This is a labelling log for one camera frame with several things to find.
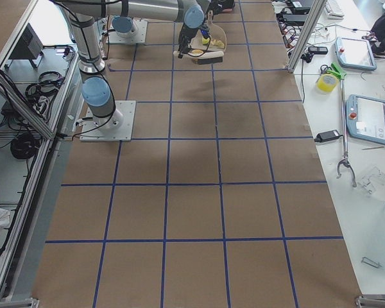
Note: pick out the aluminium frame post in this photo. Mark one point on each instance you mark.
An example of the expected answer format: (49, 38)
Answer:
(309, 25)

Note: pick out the yellow tape roll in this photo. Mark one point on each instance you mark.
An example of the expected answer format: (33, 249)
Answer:
(326, 83)

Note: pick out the black power adapter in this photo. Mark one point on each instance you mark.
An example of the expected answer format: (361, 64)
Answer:
(327, 136)

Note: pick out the yellow potato toy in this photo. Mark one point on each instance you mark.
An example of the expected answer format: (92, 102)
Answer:
(197, 52)

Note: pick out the teach pendant upper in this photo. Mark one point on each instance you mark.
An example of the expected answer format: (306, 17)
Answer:
(355, 54)

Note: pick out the white plastic dustpan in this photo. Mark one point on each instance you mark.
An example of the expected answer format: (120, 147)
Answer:
(210, 30)

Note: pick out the yellow green sponge piece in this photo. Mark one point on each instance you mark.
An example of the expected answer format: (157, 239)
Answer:
(205, 41)

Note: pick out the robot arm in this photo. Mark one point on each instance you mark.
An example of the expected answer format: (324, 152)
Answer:
(191, 13)
(90, 63)

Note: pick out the green handled reacher grabber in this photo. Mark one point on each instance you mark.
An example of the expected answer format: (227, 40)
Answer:
(340, 74)

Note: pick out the toy croissant bread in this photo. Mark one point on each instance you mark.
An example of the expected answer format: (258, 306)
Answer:
(217, 43)

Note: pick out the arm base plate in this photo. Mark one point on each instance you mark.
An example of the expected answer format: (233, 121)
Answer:
(119, 128)
(127, 31)

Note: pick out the teach pendant lower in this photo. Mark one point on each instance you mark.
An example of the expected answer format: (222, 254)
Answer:
(365, 118)

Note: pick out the teach pendant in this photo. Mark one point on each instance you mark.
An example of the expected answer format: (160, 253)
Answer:
(355, 54)
(365, 118)

